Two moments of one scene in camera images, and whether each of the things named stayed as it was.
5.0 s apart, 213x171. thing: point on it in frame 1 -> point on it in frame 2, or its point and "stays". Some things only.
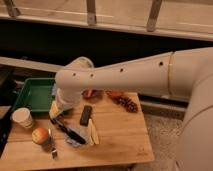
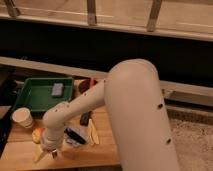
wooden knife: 94,140 stays
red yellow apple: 39,135 stays
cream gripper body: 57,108 -> 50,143
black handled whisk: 69,135 stays
